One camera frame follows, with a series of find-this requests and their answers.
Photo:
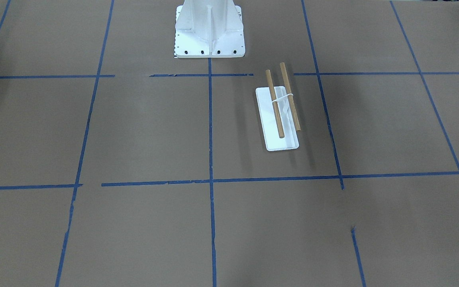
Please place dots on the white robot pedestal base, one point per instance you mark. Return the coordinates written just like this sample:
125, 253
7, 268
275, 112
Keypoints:
209, 29

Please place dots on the white towel rack with wooden bars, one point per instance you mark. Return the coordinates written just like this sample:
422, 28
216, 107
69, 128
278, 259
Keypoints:
278, 113

